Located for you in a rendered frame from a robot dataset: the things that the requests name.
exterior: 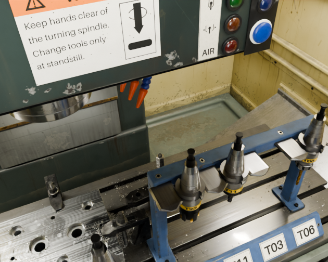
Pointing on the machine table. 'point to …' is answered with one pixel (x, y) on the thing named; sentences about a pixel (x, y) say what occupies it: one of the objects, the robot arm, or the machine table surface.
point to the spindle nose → (52, 109)
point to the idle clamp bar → (134, 201)
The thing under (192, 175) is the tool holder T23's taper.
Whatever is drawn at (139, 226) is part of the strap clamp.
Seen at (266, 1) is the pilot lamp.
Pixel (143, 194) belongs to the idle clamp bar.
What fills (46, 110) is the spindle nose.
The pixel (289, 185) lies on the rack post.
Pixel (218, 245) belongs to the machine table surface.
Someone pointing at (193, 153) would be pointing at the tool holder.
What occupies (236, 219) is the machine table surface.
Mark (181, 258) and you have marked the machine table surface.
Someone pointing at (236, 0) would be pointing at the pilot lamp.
